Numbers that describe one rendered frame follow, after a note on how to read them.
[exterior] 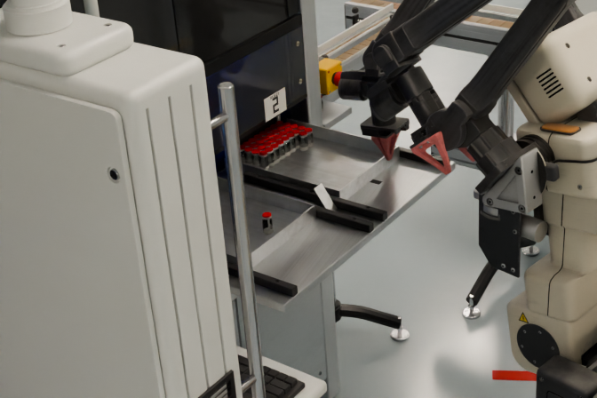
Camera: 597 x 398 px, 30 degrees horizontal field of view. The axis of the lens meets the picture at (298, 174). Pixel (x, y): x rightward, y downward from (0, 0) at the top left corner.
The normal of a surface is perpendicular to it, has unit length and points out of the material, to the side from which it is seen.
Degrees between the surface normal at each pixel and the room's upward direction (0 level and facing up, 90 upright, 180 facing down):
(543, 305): 90
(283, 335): 90
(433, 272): 0
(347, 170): 0
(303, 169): 0
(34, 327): 90
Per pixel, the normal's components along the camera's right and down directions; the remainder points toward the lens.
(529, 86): -0.71, 0.37
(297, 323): 0.81, 0.22
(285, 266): -0.07, -0.88
